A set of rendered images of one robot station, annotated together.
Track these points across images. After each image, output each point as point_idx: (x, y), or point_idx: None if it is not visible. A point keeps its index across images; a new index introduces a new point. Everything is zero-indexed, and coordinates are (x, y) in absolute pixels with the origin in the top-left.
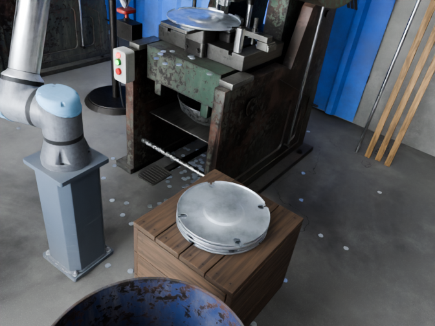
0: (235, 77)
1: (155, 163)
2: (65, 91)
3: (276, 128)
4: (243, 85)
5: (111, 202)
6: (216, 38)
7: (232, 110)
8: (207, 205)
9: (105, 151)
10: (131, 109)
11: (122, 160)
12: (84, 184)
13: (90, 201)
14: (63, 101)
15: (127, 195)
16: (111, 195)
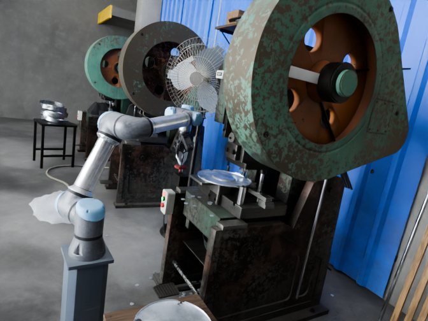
0: (230, 222)
1: (181, 285)
2: (96, 204)
3: (282, 279)
4: (235, 228)
5: (130, 305)
6: (232, 193)
7: (224, 248)
8: (163, 318)
9: (151, 265)
10: (167, 235)
11: (157, 274)
12: (89, 274)
13: (92, 291)
14: (89, 209)
15: (145, 303)
16: (134, 299)
